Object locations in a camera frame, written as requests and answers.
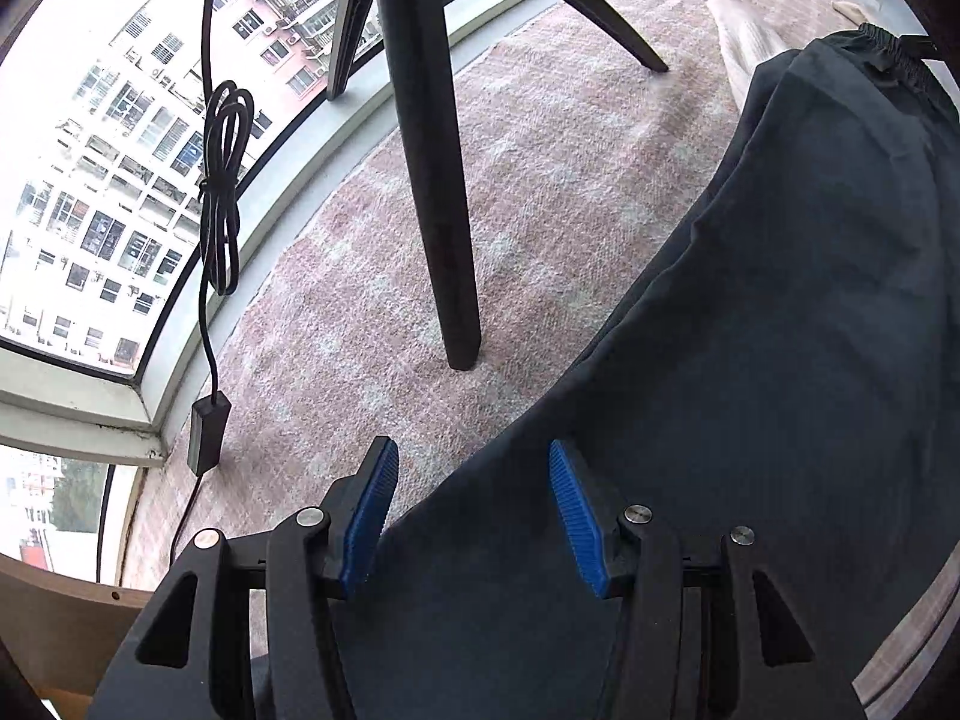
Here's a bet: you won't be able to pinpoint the cream white garment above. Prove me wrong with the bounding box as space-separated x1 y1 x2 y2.
705 0 788 80

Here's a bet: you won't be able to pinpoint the pink plaid mat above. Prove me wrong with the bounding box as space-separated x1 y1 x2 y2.
120 0 953 720

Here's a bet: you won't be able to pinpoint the large wooden board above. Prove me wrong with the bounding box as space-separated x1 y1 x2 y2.
0 568 155 720

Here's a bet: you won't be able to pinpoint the black cable with inline switch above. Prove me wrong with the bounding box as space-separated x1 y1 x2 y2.
169 0 260 563

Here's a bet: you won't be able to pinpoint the white window frame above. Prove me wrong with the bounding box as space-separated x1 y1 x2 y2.
0 0 676 586

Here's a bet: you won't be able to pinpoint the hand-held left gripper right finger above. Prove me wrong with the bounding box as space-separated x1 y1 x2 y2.
549 439 863 720

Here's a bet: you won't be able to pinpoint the dark grey pants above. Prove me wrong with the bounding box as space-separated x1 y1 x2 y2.
247 22 960 720

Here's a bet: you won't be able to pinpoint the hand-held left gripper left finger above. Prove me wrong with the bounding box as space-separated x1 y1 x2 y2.
90 436 400 720

